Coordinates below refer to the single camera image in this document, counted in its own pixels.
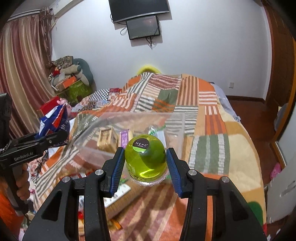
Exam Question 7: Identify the purple label wafer pack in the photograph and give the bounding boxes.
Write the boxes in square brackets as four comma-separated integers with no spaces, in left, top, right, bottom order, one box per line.
[118,129,133,148]

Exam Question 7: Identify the brown wooden door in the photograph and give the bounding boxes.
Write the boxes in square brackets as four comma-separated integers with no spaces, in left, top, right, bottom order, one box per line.
[263,1,295,142]

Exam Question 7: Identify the green printed storage box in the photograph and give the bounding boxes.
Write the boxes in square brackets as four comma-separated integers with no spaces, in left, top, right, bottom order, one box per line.
[57,80,93,106]

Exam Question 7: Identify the yellow curved chair back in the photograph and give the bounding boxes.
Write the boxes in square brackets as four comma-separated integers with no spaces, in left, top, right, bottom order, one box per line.
[137,65,161,75]

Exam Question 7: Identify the red box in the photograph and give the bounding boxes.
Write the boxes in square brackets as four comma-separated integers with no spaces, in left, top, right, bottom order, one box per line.
[37,96,60,118]

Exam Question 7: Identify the clear bag barcode cookies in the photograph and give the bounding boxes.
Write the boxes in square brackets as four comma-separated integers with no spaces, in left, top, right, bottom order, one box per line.
[148,125,167,149]

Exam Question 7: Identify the black wall television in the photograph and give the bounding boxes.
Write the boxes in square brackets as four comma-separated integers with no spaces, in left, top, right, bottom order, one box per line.
[109,0,170,23]

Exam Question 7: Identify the blue white snack bag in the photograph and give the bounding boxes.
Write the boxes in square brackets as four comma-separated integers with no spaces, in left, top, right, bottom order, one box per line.
[37,105,70,138]

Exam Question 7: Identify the white air conditioner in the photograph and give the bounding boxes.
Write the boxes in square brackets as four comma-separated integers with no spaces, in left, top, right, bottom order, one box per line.
[49,0,83,18]

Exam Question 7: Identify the checkered patchwork quilt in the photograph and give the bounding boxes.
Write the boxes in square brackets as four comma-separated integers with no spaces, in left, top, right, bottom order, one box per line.
[72,88,121,113]

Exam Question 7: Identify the pink plush toy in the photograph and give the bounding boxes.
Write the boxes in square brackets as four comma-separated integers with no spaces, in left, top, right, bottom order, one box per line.
[59,98,72,113]

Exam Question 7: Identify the pile of stuffed clutter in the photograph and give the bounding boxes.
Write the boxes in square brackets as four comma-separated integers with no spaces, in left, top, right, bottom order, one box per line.
[48,56,94,92]

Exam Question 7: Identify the beige square cracker pack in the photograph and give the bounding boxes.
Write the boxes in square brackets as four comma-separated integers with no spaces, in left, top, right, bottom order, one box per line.
[97,126,118,153]

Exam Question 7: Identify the green jelly cup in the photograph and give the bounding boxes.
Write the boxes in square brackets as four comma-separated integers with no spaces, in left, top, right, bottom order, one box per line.
[125,134,168,186]

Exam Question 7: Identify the striped red gold curtain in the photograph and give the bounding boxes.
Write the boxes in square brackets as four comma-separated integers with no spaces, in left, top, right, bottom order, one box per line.
[1,8,55,138]

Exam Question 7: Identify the clear plastic storage bin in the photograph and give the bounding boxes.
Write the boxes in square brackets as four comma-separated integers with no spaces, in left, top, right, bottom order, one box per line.
[74,112,185,186]

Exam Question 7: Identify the white cabinet with stickers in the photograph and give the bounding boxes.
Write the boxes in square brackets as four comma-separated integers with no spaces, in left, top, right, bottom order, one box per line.
[267,154,296,223]

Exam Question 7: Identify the person left hand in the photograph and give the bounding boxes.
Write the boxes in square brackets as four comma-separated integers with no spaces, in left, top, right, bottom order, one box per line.
[16,164,30,201]

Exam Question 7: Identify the small black wall monitor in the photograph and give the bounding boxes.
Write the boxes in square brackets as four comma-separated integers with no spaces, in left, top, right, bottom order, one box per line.
[126,16,161,40]

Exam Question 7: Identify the patchwork striped bed blanket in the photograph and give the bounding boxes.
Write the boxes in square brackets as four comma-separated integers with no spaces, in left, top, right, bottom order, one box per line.
[34,72,267,240]

